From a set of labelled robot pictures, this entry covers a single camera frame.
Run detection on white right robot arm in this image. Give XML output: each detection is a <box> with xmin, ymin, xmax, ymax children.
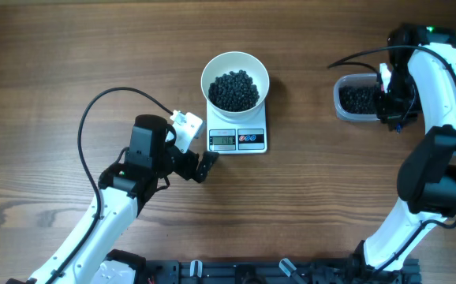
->
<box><xmin>363</xmin><ymin>24</ymin><xmax>456</xmax><ymax>278</ymax></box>

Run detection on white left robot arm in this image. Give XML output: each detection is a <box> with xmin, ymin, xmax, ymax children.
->
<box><xmin>27</xmin><ymin>110</ymin><xmax>219</xmax><ymax>283</ymax></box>

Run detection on white digital kitchen scale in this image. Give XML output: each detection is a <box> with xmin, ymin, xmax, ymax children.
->
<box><xmin>207</xmin><ymin>103</ymin><xmax>267</xmax><ymax>155</ymax></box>

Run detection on black beans in bowl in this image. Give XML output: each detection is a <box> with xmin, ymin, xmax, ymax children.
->
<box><xmin>207</xmin><ymin>69</ymin><xmax>260</xmax><ymax>112</ymax></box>

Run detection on white round bowl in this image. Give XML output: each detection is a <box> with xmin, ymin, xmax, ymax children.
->
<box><xmin>200</xmin><ymin>51</ymin><xmax>270</xmax><ymax>117</ymax></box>

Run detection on clear plastic bean container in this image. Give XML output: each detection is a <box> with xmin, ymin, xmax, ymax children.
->
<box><xmin>333</xmin><ymin>73</ymin><xmax>378</xmax><ymax>122</ymax></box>

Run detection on black beans in container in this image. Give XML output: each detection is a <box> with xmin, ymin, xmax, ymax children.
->
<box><xmin>338</xmin><ymin>86</ymin><xmax>379</xmax><ymax>114</ymax></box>

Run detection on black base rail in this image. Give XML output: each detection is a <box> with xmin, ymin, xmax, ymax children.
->
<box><xmin>105</xmin><ymin>258</ymin><xmax>422</xmax><ymax>284</ymax></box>

